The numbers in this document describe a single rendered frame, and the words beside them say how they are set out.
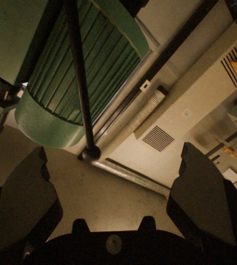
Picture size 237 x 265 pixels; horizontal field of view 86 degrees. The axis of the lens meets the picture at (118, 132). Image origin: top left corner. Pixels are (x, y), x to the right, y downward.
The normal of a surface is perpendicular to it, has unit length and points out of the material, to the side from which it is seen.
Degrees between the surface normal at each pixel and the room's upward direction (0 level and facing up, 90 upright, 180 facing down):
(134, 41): 90
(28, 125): 90
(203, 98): 90
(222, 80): 90
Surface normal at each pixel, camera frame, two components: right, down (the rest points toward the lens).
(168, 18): 0.14, 0.54
